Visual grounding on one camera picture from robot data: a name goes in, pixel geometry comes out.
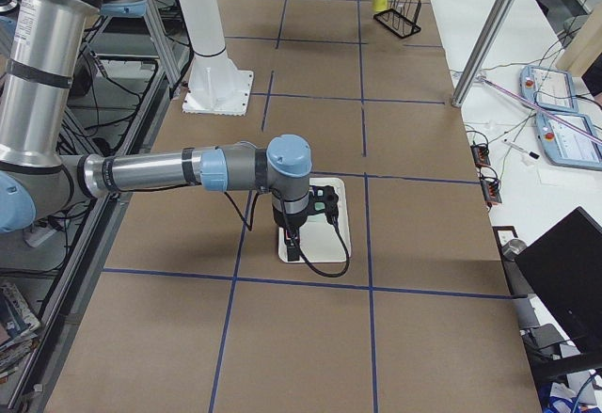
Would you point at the aluminium frame post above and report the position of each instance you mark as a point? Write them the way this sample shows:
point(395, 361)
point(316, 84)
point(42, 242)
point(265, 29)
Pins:
point(484, 42)

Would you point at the far teach pendant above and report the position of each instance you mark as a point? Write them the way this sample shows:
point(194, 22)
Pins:
point(551, 89)

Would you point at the teach pendant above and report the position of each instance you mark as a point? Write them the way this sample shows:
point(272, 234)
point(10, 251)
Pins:
point(551, 89)
point(564, 143)

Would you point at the white pedestal column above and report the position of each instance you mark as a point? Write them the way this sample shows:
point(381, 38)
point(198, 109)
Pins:
point(215, 85)

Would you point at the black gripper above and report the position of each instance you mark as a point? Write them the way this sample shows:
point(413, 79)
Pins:
point(288, 220)

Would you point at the white bear print tray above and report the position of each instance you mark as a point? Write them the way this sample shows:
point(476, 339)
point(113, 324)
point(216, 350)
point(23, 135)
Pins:
point(320, 241)

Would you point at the yellow plastic cup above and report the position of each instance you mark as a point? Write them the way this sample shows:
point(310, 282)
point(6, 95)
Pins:
point(379, 6)

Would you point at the silver metal cylinder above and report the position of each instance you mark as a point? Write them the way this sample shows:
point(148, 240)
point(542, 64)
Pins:
point(512, 248)

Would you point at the near teach pendant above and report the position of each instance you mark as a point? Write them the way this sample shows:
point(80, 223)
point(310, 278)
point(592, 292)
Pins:
point(564, 143)

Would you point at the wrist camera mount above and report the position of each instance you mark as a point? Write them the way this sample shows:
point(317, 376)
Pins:
point(324, 200)

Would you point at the black wire cup rack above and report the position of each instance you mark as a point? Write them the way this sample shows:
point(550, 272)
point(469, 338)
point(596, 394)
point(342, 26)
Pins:
point(400, 17)

